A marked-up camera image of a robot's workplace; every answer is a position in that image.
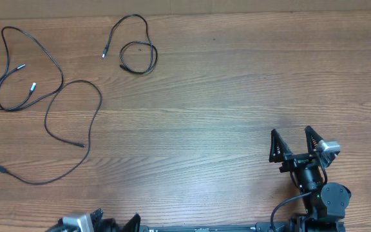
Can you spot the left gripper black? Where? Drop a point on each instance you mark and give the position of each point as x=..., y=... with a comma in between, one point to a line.
x=123, y=228

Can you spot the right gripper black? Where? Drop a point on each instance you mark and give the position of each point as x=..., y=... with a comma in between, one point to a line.
x=294, y=160

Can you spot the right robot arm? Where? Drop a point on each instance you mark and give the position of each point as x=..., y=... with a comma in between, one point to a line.
x=325, y=202

